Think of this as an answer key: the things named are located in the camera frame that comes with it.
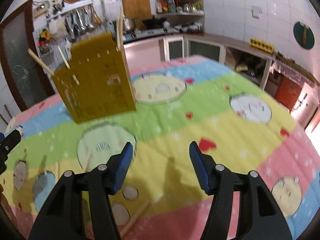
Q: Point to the wall power socket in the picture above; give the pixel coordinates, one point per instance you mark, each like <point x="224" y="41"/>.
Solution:
<point x="256" y="11"/>

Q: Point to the yellow egg tray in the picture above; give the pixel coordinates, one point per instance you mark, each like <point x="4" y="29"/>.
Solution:
<point x="262" y="45"/>

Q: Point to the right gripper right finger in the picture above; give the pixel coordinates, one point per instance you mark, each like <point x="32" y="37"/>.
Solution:
<point x="260" y="216"/>

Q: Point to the wooden chopstick on quilt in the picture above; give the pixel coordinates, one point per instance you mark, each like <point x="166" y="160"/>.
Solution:
<point x="87" y="160"/>

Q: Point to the white utensil wall rack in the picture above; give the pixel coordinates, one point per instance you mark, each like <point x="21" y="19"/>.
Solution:
<point x="74" y="20"/>

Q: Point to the yellow perforated utensil holder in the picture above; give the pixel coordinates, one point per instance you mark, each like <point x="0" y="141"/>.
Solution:
<point x="96" y="83"/>

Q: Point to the black wok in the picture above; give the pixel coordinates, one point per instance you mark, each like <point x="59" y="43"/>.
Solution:
<point x="154" y="23"/>

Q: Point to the colourful cartoon quilt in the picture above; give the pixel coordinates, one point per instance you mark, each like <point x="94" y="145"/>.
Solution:
<point x="194" y="99"/>

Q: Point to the wooden cutting board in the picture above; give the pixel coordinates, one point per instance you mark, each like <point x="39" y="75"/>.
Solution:
<point x="140" y="9"/>

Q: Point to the wooden chopstick upright in holder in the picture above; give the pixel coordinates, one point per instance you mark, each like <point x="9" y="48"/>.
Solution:
<point x="63" y="57"/>

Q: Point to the wooden chopstick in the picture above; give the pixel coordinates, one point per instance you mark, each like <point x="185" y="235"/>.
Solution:
<point x="87" y="160"/>
<point x="119" y="23"/>
<point x="40" y="62"/>
<point x="63" y="57"/>

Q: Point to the gas stove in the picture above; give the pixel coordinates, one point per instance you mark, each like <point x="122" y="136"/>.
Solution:
<point x="141" y="34"/>

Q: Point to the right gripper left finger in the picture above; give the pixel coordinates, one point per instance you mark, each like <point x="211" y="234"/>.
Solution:
<point x="62" y="214"/>

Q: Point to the green round wall board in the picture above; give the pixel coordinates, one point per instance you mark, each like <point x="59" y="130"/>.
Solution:
<point x="304" y="35"/>

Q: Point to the kitchen counter cabinets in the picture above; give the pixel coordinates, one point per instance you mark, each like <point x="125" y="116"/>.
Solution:
<point x="226" y="51"/>

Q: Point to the brown glass door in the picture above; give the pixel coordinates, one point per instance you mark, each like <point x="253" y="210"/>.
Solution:
<point x="27" y="81"/>

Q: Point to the wall electric switch box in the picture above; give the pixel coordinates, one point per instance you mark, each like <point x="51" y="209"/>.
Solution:
<point x="40" y="8"/>

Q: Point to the wooden chopstick lower quilt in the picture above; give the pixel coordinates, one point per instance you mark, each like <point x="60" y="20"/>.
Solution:
<point x="135" y="218"/>

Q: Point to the corner shelf with bottles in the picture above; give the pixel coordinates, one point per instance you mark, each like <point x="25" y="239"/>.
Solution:
<point x="185" y="16"/>

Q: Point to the red cabinet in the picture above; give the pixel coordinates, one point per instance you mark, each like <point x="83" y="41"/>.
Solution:
<point x="287" y="93"/>

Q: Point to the steel cooking pot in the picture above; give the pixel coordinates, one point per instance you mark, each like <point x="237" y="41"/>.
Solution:
<point x="129" y="25"/>

